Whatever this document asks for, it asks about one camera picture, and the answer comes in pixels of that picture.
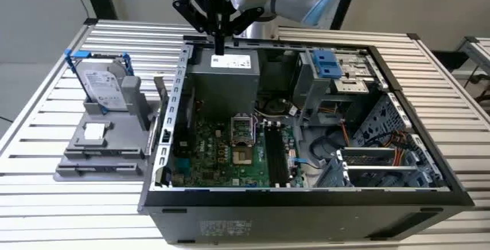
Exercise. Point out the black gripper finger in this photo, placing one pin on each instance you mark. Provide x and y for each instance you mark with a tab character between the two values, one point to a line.
245	20
191	12

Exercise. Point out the dark RAM stick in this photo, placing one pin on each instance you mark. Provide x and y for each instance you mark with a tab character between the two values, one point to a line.
103	153
98	169

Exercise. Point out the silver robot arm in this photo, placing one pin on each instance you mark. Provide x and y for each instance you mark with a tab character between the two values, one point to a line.
292	3

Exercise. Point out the black RAM slot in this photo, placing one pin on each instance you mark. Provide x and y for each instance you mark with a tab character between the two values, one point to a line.
282	155
272	155

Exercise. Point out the grey power supply unit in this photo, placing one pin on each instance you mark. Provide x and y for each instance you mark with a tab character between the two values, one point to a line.
226	89

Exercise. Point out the blue drive latch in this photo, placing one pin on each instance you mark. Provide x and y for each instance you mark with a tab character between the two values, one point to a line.
326	63

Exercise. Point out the black table corner cap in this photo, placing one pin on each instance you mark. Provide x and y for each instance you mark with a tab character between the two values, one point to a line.
413	36
91	21

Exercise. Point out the green graphics card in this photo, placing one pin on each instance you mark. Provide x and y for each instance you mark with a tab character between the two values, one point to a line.
162	95

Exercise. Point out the hard disk in blue carrier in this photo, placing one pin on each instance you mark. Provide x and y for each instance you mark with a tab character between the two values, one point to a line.
102	86

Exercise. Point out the CPU socket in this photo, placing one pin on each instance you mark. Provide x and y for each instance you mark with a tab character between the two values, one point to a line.
244	155

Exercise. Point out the grey parts rack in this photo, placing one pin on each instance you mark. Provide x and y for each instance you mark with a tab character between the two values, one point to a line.
115	135

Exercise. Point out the silver CPU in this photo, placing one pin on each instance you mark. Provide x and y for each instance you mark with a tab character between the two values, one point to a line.
94	132

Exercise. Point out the green motherboard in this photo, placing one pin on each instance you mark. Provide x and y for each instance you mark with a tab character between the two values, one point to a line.
209	158

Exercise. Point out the blue expansion slot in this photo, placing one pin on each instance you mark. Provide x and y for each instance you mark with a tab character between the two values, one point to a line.
183	167

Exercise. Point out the grey metal disk bay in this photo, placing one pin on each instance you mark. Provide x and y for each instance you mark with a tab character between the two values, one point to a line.
368	168

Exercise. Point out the neighbouring metal slat table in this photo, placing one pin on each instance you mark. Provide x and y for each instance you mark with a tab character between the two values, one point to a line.
479	49

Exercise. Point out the black PC case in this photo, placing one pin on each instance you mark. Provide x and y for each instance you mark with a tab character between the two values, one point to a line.
268	221

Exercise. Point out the black table bracket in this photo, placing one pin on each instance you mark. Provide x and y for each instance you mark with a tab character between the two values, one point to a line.
452	59

